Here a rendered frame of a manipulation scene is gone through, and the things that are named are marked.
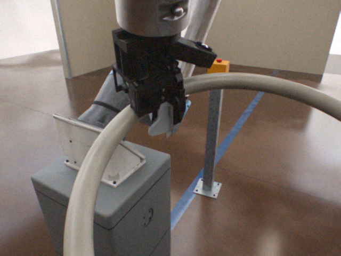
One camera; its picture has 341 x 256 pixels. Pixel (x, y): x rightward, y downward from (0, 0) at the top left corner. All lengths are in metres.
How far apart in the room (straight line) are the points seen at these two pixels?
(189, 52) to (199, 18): 0.50
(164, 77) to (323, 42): 6.22
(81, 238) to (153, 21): 0.24
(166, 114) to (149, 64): 0.10
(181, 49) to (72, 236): 0.26
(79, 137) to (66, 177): 0.17
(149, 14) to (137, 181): 0.70
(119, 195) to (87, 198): 0.56
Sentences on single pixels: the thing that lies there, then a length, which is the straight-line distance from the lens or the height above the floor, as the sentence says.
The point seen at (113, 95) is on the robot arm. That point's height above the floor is 1.13.
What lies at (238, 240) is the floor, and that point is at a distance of 1.86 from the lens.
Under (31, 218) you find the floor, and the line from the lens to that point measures 2.18.
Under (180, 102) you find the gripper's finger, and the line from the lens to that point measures 0.37.
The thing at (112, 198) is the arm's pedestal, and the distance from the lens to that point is 0.85.
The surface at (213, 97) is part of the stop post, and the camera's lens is 1.72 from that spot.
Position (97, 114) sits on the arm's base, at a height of 1.08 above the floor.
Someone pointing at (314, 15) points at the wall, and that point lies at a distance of 6.47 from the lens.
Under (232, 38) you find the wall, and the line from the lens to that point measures 6.77.
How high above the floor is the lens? 1.42
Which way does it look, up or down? 27 degrees down
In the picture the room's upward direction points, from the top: straight up
